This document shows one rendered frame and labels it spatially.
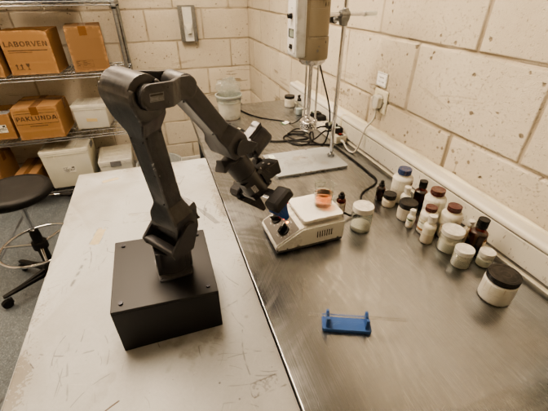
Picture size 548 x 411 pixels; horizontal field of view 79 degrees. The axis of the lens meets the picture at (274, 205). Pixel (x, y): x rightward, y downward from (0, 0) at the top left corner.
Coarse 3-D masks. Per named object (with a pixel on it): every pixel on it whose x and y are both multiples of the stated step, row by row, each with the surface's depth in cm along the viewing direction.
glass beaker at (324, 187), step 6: (318, 180) 90; (324, 180) 90; (330, 180) 90; (318, 186) 91; (324, 186) 91; (330, 186) 90; (318, 192) 88; (324, 192) 87; (330, 192) 88; (318, 198) 89; (324, 198) 88; (330, 198) 89; (318, 204) 90; (324, 204) 89; (330, 204) 90
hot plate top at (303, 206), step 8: (296, 200) 94; (304, 200) 94; (312, 200) 94; (296, 208) 91; (304, 208) 91; (312, 208) 91; (336, 208) 91; (304, 216) 88; (312, 216) 88; (320, 216) 88; (328, 216) 88; (336, 216) 89
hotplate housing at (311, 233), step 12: (288, 204) 96; (264, 228) 95; (300, 228) 87; (312, 228) 87; (324, 228) 89; (336, 228) 90; (288, 240) 87; (300, 240) 88; (312, 240) 89; (324, 240) 91; (276, 252) 88
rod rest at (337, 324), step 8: (328, 312) 69; (368, 312) 68; (328, 320) 67; (336, 320) 70; (344, 320) 70; (352, 320) 70; (360, 320) 70; (368, 320) 67; (328, 328) 68; (336, 328) 68; (344, 328) 68; (352, 328) 68; (360, 328) 68; (368, 328) 67
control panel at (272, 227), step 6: (264, 222) 95; (270, 222) 94; (282, 222) 92; (270, 228) 92; (276, 228) 91; (294, 228) 88; (276, 234) 90; (288, 234) 87; (276, 240) 88; (282, 240) 87
